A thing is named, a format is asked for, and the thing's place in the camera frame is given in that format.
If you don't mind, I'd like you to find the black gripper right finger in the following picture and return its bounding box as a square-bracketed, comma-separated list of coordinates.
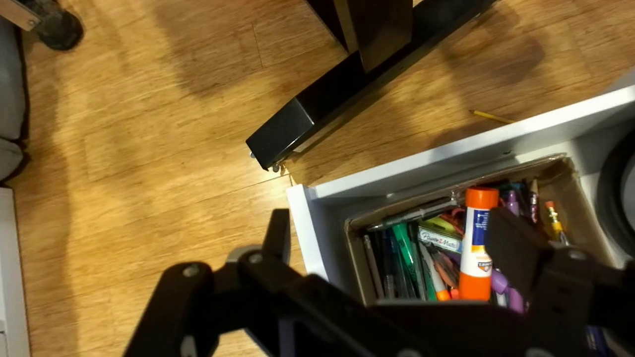
[486, 207, 635, 357]

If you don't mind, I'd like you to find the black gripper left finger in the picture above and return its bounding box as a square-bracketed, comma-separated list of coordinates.
[125, 209, 373, 357]

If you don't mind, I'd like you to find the orange capped white glue stick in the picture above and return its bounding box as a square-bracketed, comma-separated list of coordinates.
[456, 187, 502, 304]

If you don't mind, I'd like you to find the white pull-out drawer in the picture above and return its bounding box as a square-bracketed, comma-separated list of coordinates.
[286, 86, 635, 357]

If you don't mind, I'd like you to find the purple marker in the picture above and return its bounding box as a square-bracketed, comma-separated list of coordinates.
[492, 269, 528, 314]

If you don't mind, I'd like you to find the green pen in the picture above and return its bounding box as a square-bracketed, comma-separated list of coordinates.
[391, 223, 432, 300]

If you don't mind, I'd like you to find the yellow pencil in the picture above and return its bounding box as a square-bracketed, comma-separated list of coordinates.
[470, 108, 514, 128]

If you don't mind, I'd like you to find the black stand leg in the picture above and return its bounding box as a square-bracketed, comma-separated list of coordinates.
[244, 0, 498, 173]

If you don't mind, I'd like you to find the black chair caster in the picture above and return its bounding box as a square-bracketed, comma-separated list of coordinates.
[22, 0, 85, 54]

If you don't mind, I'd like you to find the black coiled cable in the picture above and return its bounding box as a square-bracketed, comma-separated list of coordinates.
[595, 128, 635, 257]

